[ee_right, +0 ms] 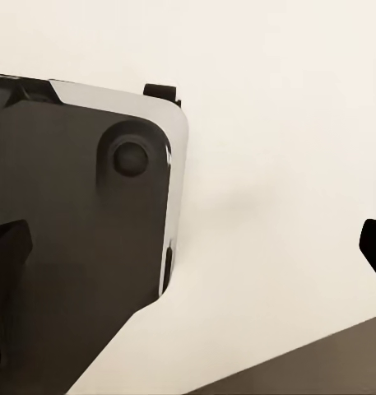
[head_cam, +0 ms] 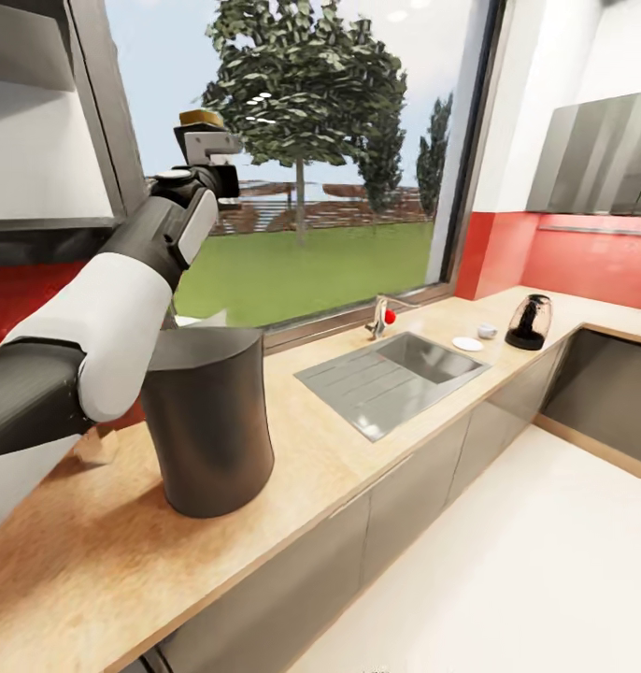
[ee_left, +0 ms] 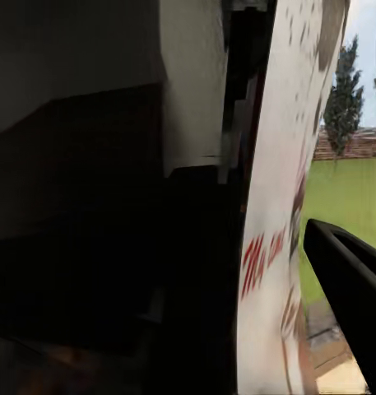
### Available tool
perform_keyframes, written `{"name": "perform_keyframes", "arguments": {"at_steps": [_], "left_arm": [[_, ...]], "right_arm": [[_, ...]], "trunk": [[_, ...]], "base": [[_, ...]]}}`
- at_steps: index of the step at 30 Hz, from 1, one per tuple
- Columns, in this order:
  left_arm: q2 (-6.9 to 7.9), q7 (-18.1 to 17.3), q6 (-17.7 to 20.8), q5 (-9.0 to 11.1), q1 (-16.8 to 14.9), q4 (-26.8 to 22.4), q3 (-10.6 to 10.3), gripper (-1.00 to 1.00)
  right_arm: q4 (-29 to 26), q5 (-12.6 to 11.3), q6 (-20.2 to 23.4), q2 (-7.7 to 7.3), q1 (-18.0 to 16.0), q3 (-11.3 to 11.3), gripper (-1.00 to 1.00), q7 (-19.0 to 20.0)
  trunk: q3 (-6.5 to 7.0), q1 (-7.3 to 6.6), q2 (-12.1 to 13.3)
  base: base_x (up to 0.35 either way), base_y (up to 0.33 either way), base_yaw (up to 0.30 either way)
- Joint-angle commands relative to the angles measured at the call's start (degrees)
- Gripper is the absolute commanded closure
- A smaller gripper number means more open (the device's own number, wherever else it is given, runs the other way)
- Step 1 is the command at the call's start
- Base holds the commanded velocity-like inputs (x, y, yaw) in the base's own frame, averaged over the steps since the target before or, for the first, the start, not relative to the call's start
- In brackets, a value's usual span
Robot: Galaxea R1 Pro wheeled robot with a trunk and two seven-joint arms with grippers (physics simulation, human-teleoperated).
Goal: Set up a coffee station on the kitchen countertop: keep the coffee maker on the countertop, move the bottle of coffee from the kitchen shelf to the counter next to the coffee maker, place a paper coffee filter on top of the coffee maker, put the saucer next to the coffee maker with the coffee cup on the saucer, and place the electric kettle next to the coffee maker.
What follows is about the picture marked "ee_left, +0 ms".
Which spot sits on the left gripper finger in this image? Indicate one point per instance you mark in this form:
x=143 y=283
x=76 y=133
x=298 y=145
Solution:
x=346 y=269

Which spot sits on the bottle of coffee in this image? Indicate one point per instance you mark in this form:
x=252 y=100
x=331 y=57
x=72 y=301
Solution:
x=154 y=156

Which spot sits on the fixed window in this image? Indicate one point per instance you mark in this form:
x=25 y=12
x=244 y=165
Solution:
x=341 y=187

